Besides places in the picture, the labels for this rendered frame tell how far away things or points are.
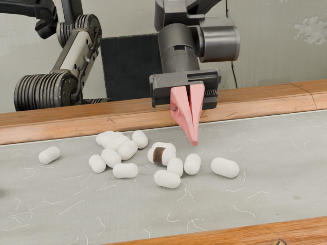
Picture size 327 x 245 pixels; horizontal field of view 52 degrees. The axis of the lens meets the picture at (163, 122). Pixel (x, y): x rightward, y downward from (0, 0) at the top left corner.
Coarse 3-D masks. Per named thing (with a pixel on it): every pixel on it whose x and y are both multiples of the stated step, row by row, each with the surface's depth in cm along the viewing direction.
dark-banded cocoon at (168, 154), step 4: (152, 148) 42; (168, 148) 42; (148, 152) 42; (152, 152) 42; (164, 152) 41; (168, 152) 41; (172, 152) 41; (148, 156) 42; (152, 156) 42; (164, 156) 41; (168, 156) 41; (172, 156) 41; (152, 160) 42; (164, 160) 41; (168, 160) 41; (164, 164) 41
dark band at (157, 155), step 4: (156, 148) 42; (160, 148) 42; (164, 148) 42; (156, 152) 41; (160, 152) 41; (156, 156) 41; (160, 156) 41; (156, 160) 41; (160, 160) 41; (160, 164) 42
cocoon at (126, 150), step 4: (128, 140) 46; (132, 140) 46; (124, 144) 44; (128, 144) 44; (132, 144) 45; (136, 144) 46; (120, 148) 44; (124, 148) 44; (128, 148) 44; (132, 148) 44; (136, 148) 45; (120, 152) 44; (124, 152) 43; (128, 152) 44; (132, 152) 44; (124, 156) 43; (128, 156) 44
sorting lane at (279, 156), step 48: (48, 144) 52; (96, 144) 51; (240, 144) 46; (288, 144) 45; (0, 192) 39; (48, 192) 38; (96, 192) 37; (144, 192) 36; (192, 192) 36; (240, 192) 35; (288, 192) 34; (0, 240) 31; (48, 240) 30; (96, 240) 30
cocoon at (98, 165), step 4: (92, 156) 43; (96, 156) 42; (100, 156) 43; (92, 160) 42; (96, 160) 41; (100, 160) 41; (92, 164) 41; (96, 164) 41; (100, 164) 41; (104, 164) 41; (92, 168) 41; (96, 168) 41; (100, 168) 41; (104, 168) 41; (96, 172) 41; (100, 172) 41
